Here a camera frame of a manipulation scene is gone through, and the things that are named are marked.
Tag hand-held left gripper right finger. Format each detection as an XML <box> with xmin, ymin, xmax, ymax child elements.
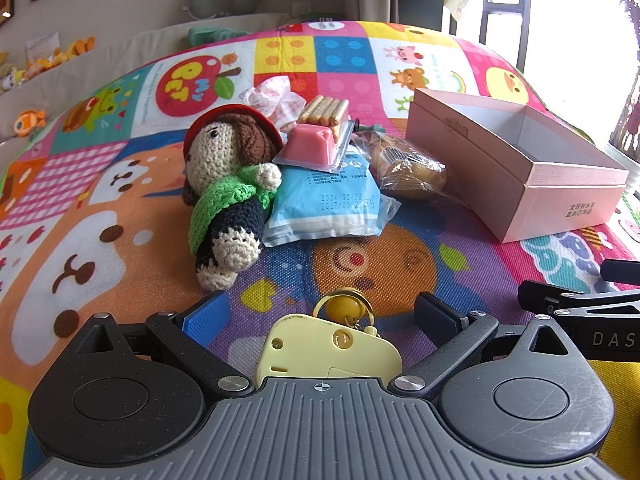
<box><xmin>389</xmin><ymin>292</ymin><xmax>571</xmax><ymax>395</ymax></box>

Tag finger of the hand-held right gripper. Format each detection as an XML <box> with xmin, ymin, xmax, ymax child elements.
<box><xmin>601</xmin><ymin>259</ymin><xmax>640</xmax><ymax>288</ymax></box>
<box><xmin>517</xmin><ymin>280</ymin><xmax>640</xmax><ymax>317</ymax></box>

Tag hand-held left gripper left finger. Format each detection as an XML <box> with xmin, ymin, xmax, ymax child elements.
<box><xmin>75</xmin><ymin>290</ymin><xmax>255</xmax><ymax>395</ymax></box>

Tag pink cardboard box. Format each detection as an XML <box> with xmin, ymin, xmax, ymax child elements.
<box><xmin>405</xmin><ymin>87</ymin><xmax>630</xmax><ymax>244</ymax></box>

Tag yellow plastic keychain toy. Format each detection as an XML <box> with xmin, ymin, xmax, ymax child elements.
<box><xmin>254</xmin><ymin>287</ymin><xmax>403</xmax><ymax>392</ymax></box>

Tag crochet doll with red hat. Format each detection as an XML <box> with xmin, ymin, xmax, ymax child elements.
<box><xmin>181</xmin><ymin>104</ymin><xmax>285</xmax><ymax>292</ymax></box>

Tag yellow cloth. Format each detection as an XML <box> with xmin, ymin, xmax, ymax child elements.
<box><xmin>585</xmin><ymin>359</ymin><xmax>640</xmax><ymax>476</ymax></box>

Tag colourful cartoon play mat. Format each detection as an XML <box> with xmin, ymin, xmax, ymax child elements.
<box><xmin>0</xmin><ymin>20</ymin><xmax>640</xmax><ymax>466</ymax></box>

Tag wrapped bread bun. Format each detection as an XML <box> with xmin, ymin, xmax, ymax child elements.
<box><xmin>352</xmin><ymin>130</ymin><xmax>448</xmax><ymax>201</ymax></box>

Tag pink jelly cup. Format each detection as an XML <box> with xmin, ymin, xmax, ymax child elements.
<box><xmin>272</xmin><ymin>125</ymin><xmax>351</xmax><ymax>171</ymax></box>

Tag pink white patterned cloth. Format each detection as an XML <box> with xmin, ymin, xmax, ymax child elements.
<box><xmin>240</xmin><ymin>77</ymin><xmax>308</xmax><ymax>131</ymax></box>

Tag biscuit stick packet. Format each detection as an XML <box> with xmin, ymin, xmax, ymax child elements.
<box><xmin>287</xmin><ymin>95</ymin><xmax>361</xmax><ymax>143</ymax></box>

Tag orange plush toy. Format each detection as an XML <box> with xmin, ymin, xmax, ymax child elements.
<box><xmin>12</xmin><ymin>109</ymin><xmax>48</xmax><ymax>139</ymax></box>

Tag green cloth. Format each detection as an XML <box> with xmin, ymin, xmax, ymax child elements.
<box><xmin>187</xmin><ymin>25</ymin><xmax>251</xmax><ymax>46</ymax></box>

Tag yellow orange plush toys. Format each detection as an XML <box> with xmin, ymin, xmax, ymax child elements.
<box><xmin>25</xmin><ymin>35</ymin><xmax>96</xmax><ymax>78</ymax></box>

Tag white paper card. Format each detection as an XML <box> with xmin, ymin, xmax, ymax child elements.
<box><xmin>26</xmin><ymin>32</ymin><xmax>62</xmax><ymax>61</ymax></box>

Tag dark window frame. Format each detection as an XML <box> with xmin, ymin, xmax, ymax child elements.
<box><xmin>440</xmin><ymin>0</ymin><xmax>532</xmax><ymax>75</ymax></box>

